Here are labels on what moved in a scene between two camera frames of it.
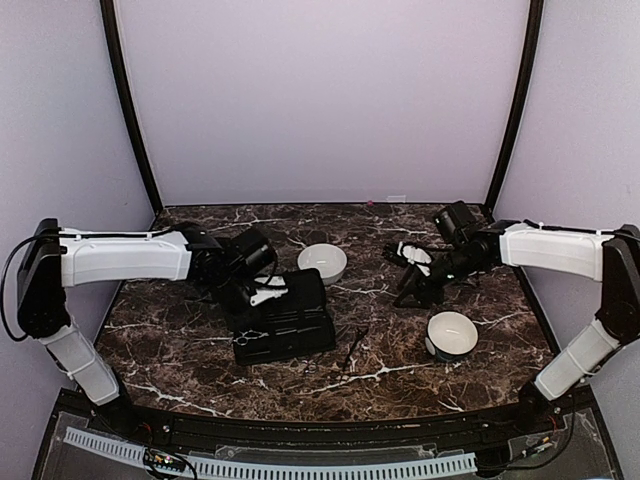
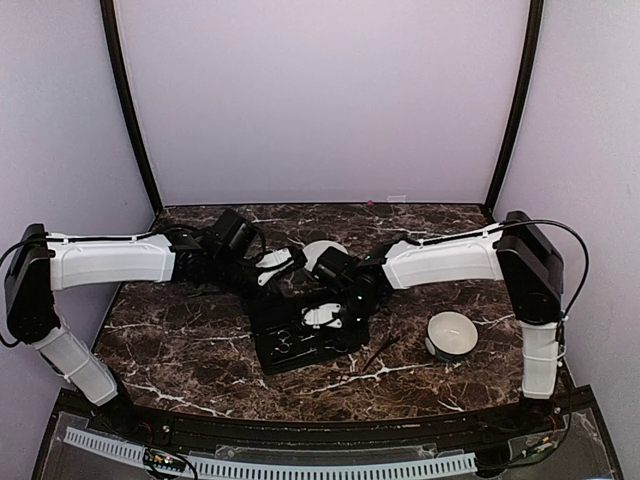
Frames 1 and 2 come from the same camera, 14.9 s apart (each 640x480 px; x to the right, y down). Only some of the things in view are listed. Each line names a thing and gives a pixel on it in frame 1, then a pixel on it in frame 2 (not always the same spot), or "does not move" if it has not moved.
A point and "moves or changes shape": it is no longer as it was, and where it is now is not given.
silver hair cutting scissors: x=251 y=334 to x=283 y=336
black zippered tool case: x=296 y=325 moves or changes shape
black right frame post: x=519 y=100 does not move
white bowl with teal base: x=451 y=335 does not move
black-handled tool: x=357 y=339 to x=377 y=354
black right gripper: x=419 y=286 to x=331 y=320
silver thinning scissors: x=310 y=365 to x=342 y=350
